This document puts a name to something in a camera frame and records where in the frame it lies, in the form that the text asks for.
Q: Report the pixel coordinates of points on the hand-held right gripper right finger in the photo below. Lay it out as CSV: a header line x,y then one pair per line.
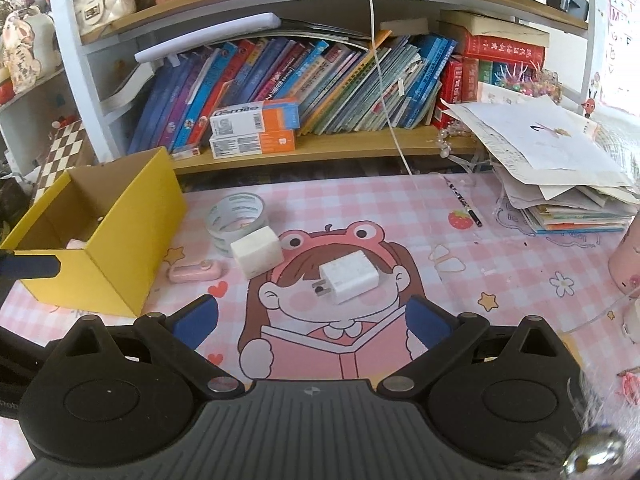
x,y
429,324

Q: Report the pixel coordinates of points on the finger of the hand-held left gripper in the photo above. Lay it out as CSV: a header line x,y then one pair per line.
x,y
27,264

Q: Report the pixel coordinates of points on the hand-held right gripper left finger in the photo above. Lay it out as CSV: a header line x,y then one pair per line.
x,y
196,319

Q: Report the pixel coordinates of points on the white charger plug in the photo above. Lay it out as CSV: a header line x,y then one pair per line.
x,y
350,276

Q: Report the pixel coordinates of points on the yellow cardboard box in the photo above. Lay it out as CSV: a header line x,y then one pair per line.
x,y
127,240

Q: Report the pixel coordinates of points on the pink earbud case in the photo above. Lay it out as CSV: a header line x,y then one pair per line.
x,y
192,273

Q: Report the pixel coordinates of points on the white rectangular block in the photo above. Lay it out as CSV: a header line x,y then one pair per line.
x,y
257,255

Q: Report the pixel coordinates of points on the pink cartoon desk mat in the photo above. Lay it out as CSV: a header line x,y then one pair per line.
x,y
500,270

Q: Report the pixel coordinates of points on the clear tape roll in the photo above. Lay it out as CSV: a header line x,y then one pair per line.
x,y
219,216

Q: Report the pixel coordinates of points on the brown checkered box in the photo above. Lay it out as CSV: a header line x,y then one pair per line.
x,y
62,155

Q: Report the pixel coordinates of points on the black pen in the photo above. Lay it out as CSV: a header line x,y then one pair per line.
x,y
462,201

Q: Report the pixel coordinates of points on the stack of thin books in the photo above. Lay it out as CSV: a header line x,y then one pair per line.
x,y
575,221

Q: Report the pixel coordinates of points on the orange and white box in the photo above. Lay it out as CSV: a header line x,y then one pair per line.
x,y
250,145
260,116

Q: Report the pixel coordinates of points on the pearl bead accessory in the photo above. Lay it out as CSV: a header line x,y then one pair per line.
x,y
450,142

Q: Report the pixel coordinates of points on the white small device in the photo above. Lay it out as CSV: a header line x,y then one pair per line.
x,y
632,320

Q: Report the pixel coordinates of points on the white wooden desk shelf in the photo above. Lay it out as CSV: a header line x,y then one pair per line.
x,y
70,60

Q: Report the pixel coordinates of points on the pink cup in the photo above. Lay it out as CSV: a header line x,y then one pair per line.
x,y
627,260

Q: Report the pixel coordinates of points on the silver metal bell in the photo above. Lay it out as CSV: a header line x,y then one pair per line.
x,y
595,452

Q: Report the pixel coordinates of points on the floral plush bag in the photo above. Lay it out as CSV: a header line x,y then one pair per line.
x,y
22,50

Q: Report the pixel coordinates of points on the pile of loose papers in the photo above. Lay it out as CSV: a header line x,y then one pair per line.
x,y
540,140

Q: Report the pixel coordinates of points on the upright red books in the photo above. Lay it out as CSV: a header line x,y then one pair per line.
x,y
457,90

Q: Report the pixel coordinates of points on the row of colourful books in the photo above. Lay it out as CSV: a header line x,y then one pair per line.
x,y
325,90

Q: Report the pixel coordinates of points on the colourful beaded ornament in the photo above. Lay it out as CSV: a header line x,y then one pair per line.
x,y
530,82

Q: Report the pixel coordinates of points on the thick red book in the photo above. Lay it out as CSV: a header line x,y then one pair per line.
x,y
505,51

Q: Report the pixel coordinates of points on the beige thick book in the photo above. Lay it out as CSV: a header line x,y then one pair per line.
x,y
495,26

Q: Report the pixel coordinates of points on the letter wall chart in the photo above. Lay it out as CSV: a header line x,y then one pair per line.
x,y
622,25

